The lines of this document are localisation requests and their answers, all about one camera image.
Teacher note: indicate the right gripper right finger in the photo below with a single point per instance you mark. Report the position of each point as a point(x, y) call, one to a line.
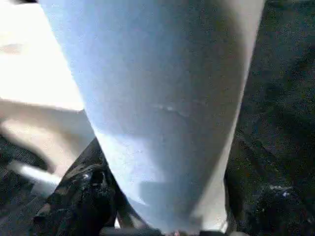
point(270, 204)

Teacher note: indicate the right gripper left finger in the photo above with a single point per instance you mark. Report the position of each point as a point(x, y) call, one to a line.
point(81, 191)

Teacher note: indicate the white plastic table top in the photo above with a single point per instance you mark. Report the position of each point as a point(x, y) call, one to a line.
point(37, 86)

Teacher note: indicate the white plastic table leg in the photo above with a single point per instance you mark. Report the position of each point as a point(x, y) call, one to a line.
point(160, 98)

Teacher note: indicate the black work mat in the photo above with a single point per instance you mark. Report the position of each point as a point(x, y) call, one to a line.
point(283, 86)

